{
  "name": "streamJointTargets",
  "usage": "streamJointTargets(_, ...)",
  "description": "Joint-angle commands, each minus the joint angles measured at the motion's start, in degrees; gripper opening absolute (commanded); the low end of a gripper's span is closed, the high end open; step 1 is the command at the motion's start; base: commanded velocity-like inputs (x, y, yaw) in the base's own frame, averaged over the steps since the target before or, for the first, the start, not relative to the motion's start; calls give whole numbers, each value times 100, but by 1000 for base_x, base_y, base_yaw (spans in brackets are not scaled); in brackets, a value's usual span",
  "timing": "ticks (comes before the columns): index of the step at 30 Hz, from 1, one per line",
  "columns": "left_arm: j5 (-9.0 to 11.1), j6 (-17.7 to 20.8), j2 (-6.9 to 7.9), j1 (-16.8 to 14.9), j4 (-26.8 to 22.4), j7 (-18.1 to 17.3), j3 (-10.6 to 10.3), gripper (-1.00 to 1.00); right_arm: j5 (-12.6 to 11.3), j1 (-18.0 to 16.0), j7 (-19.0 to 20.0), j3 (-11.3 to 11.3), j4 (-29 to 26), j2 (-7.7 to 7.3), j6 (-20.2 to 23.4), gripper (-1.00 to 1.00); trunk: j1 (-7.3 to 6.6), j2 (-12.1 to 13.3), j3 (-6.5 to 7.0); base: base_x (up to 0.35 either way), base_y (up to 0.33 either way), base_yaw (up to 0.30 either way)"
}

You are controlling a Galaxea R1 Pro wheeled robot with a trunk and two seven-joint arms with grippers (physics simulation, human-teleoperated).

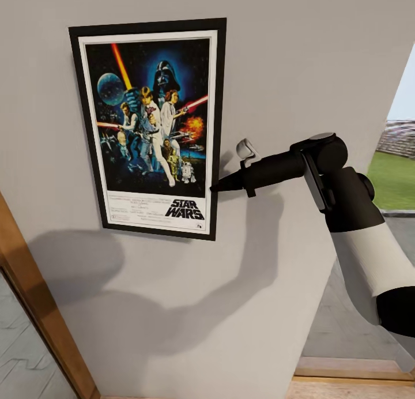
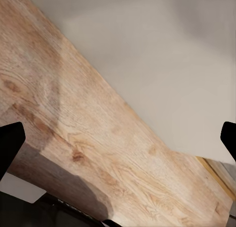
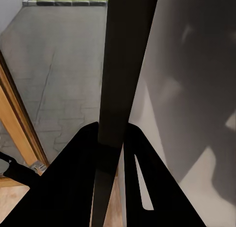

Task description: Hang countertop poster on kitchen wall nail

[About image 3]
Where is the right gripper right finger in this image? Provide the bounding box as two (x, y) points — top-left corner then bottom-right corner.
(123, 122), (206, 227)

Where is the poster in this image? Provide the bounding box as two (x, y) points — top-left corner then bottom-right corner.
(91, 0), (158, 227)

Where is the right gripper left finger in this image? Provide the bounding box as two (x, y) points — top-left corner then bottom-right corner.
(0, 122), (99, 227)

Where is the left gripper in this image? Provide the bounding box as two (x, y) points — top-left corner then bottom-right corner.
(14, 166), (41, 188)

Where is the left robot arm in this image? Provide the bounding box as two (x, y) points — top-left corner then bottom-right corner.
(0, 151), (47, 188)

